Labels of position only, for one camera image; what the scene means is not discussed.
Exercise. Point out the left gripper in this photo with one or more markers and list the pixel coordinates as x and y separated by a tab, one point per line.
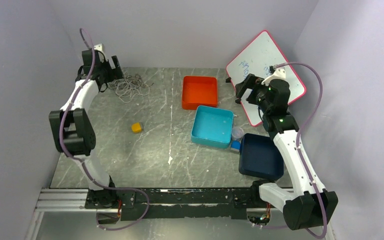
116	73

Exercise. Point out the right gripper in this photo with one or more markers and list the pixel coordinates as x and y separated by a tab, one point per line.
251	82

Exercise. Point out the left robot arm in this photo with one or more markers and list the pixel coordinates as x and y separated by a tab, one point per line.
71	128

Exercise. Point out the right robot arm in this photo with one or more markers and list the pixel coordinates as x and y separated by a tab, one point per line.
310	204

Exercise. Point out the pink framed whiteboard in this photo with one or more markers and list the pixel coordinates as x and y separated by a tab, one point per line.
256	58

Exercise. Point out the clear plastic cup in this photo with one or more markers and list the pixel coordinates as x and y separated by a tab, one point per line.
237	133

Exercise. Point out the orange square tray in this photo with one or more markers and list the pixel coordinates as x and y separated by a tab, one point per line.
199	91

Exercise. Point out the light blue square tray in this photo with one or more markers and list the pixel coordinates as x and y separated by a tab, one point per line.
212	127

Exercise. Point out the yellow grey block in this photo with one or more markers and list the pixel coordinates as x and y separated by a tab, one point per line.
137	127

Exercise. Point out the blue white block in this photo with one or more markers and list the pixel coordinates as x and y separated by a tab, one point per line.
235	146

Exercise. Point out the dark blue square tray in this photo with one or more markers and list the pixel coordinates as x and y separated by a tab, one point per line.
260	158

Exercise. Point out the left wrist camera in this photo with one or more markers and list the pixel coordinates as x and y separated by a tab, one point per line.
99	47

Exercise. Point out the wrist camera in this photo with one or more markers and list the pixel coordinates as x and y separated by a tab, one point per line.
99	47
278	74

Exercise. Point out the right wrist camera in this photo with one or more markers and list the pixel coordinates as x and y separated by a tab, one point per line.
278	74

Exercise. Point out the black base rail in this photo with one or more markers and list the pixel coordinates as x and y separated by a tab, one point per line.
177	203

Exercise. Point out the aluminium frame rail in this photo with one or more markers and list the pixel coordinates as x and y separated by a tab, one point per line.
55	200

